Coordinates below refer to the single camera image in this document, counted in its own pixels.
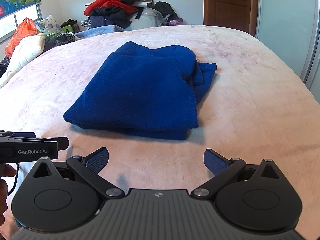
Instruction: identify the blue knit sweater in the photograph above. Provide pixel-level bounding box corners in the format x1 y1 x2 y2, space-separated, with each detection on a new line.
63 42 217 140

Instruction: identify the pile of clothes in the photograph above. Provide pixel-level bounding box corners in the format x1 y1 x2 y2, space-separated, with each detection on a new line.
81 0 184 30

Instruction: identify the left hand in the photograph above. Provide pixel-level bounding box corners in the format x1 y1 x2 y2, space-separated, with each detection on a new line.
0 164 16 226

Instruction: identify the pink bed blanket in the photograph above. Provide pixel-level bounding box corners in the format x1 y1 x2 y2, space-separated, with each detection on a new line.
1 25 319 239

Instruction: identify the white quilt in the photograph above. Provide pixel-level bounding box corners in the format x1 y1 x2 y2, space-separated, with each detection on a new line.
1 33 46 88

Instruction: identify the dark patterned garment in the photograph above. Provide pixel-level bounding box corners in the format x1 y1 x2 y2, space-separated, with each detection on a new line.
43 33 76 53

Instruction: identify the orange plastic bag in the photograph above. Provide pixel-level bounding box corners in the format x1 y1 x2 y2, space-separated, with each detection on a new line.
4 17 40 59

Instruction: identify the window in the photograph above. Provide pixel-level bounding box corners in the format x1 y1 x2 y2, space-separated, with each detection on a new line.
1 4 42 43

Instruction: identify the floral pillow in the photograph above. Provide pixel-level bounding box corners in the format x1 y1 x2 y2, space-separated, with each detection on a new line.
35 15 63 35

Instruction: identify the green box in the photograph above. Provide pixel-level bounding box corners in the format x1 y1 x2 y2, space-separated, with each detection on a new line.
60 19 80 33

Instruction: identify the light blue towel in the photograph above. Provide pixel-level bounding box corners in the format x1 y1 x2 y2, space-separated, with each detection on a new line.
75 25 124 39

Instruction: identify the brown wooden door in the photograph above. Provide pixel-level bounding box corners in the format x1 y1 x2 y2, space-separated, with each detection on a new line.
203 0 259 36

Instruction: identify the sliding wardrobe door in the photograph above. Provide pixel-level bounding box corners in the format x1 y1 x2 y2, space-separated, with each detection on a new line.
257 0 319 100

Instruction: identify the black cable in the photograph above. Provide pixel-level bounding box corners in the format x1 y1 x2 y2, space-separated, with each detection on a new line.
6 162 20 197

